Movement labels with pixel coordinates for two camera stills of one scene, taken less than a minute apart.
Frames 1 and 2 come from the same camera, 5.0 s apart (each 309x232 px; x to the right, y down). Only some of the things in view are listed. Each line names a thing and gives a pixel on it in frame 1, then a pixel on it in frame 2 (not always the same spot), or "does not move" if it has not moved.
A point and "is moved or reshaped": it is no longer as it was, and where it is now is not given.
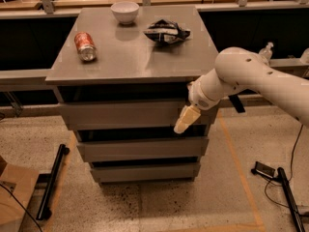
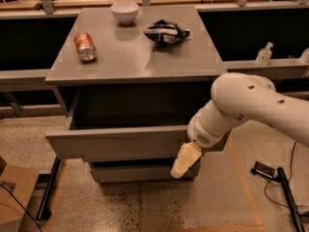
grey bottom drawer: [140, 172] does not move
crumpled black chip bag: [166, 31] does not move
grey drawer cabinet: [124, 74] does not move
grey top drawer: [159, 114] is moved or reshaped
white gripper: [199, 96] -> [202, 134]
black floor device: [263, 169] does not move
